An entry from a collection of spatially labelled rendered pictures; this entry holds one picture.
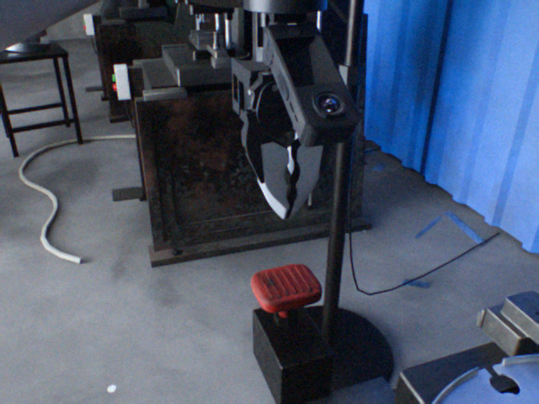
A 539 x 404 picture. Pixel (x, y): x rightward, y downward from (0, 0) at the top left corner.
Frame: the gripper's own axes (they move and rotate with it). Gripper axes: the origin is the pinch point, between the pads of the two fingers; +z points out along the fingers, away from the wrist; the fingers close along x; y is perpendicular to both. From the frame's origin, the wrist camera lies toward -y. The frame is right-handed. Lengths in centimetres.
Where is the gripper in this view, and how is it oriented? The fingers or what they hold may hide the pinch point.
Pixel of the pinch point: (289, 209)
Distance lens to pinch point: 48.2
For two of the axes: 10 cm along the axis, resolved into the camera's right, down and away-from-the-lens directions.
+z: 0.0, 8.8, 4.7
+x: -9.4, 1.6, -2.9
